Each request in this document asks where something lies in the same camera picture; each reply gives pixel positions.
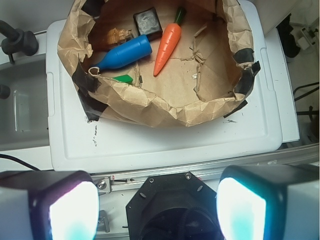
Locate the white plastic bin lid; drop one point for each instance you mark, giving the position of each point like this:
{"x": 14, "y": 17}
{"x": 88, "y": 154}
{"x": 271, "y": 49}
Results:
{"x": 110, "y": 146}

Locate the aluminium extrusion rail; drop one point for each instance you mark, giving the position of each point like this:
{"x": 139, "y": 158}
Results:
{"x": 108, "y": 182}

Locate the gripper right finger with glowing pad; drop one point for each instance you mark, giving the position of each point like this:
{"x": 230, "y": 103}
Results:
{"x": 269, "y": 202}

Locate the blue toy bottle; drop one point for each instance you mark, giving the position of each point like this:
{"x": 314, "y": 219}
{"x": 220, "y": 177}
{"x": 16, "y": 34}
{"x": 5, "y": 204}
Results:
{"x": 125, "y": 54}

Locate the black clamp knob stand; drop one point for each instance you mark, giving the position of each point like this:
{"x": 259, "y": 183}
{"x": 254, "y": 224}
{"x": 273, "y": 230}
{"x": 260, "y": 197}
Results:
{"x": 17, "y": 40}

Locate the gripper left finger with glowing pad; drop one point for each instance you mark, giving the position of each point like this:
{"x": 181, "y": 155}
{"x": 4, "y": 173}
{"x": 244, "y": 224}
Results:
{"x": 48, "y": 205}

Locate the green toy block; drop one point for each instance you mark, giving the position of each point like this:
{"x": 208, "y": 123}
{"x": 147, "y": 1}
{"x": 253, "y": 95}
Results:
{"x": 127, "y": 79}

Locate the clear plastic storage bin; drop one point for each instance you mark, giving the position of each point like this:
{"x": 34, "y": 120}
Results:
{"x": 24, "y": 104}

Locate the black square block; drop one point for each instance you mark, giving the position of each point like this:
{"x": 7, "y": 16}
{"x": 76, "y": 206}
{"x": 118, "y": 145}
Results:
{"x": 147, "y": 23}

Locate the black device right background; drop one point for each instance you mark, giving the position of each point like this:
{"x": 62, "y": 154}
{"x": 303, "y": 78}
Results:
{"x": 288, "y": 42}

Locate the tan wooden toy figure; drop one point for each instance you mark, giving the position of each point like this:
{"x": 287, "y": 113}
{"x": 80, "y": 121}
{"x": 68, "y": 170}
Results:
{"x": 117, "y": 36}

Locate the crumpled brown paper bag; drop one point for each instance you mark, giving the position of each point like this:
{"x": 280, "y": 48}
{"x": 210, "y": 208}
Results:
{"x": 209, "y": 75}

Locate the black octagonal mount plate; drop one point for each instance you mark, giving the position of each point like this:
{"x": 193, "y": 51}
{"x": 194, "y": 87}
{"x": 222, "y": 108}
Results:
{"x": 173, "y": 207}

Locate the orange toy carrot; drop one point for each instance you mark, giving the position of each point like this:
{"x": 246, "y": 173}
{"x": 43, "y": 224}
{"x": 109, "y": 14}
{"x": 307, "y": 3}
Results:
{"x": 169, "y": 41}

